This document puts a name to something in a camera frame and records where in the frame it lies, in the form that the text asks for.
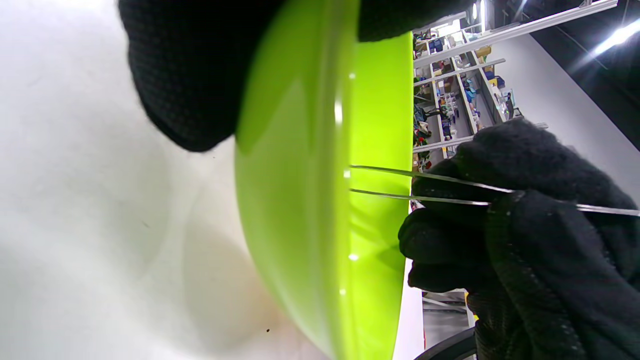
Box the person's right hand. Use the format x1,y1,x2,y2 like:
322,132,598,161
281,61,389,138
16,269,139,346
398,118,640,360

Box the person's left hand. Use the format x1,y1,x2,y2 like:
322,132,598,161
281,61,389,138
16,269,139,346
118,0,471,153

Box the metal tweezers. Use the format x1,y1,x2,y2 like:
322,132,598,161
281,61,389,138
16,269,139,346
349,165,640,218

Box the green plastic bowl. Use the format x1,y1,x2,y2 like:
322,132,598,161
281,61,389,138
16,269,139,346
234,0,415,360

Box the white storage shelving rack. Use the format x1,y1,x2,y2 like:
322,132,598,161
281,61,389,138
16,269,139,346
412,0,621,168

